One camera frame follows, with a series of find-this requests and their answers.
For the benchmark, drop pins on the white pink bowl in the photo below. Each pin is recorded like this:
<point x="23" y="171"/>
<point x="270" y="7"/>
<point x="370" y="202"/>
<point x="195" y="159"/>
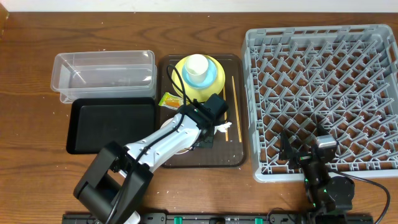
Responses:
<point x="178" y="139"/>

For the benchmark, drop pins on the white tissue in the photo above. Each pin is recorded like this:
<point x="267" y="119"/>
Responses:
<point x="223" y="128"/>

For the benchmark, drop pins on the grey dishwasher rack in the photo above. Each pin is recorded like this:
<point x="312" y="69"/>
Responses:
<point x="343" y="78"/>

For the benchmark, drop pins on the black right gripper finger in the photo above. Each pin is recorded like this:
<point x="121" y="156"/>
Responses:
<point x="321" y="131"/>
<point x="286" y="150"/>

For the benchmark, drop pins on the brown serving tray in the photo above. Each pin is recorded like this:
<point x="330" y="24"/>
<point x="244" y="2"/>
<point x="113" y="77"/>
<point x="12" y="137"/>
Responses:
<point x="227" y="151"/>

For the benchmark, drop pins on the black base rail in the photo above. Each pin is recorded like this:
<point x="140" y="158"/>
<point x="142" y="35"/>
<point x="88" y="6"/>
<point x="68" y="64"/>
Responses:
<point x="162" y="218"/>

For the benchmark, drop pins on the cream plastic cup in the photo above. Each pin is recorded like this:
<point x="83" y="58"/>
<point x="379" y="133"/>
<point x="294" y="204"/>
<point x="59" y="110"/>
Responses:
<point x="196" y="66"/>

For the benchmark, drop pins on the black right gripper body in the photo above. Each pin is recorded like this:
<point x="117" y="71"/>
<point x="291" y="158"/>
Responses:
<point x="302" y="159"/>

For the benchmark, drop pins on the black tray bin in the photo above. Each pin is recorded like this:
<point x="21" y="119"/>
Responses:
<point x="95" y="122"/>

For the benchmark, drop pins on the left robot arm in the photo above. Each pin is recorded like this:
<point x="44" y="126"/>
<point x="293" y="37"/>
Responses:
<point x="116" y="181"/>

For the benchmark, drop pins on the yellow plate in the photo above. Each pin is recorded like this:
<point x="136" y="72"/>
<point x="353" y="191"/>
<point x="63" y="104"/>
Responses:
<point x="202" y="95"/>

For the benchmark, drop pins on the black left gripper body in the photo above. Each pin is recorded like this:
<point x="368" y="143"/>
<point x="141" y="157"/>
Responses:
<point x="204" y="142"/>

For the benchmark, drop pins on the green snack wrapper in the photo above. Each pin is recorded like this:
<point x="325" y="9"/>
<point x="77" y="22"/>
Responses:
<point x="170" y="101"/>

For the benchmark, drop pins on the light blue bowl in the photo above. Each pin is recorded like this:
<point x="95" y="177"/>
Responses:
<point x="211" y="75"/>

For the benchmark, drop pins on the clear plastic bin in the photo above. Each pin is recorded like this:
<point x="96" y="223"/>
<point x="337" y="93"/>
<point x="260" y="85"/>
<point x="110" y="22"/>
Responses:
<point x="106" y="74"/>

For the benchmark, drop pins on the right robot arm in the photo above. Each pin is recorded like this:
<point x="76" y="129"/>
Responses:
<point x="331" y="196"/>

